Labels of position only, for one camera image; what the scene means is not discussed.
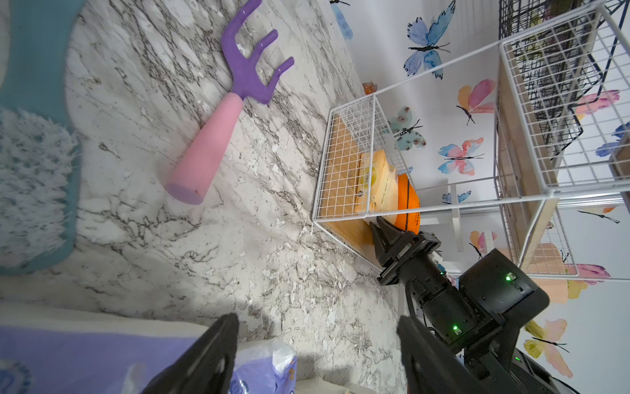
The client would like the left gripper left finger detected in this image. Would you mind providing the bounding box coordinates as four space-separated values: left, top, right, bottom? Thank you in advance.
143 313 239 394

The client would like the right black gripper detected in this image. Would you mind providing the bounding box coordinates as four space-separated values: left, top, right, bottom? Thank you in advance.
370 217 492 345

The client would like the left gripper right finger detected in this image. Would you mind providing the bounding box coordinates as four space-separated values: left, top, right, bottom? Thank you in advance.
397 316 485 393

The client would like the yellow tissue pack bottom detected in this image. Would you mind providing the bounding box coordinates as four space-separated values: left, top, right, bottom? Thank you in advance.
354 150 399 214

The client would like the purple tissue pack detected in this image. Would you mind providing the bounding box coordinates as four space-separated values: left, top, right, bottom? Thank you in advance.
228 338 297 394
1 301 207 393

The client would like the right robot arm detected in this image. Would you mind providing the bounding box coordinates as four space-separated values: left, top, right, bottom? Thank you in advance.
370 217 575 393

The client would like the white lower step shelf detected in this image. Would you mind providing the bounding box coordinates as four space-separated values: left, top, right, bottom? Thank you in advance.
418 178 500 262

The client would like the purple garden fork toy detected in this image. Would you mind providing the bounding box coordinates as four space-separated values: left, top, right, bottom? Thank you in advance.
165 0 295 205

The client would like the teal cleaning brush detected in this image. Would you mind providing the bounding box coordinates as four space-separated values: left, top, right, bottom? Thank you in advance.
1 1 85 276

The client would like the white wire shelf rack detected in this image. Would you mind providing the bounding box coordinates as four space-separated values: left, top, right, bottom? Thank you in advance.
313 1 629 282

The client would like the black wire wall basket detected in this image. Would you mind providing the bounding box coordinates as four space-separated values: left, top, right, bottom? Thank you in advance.
495 1 629 183

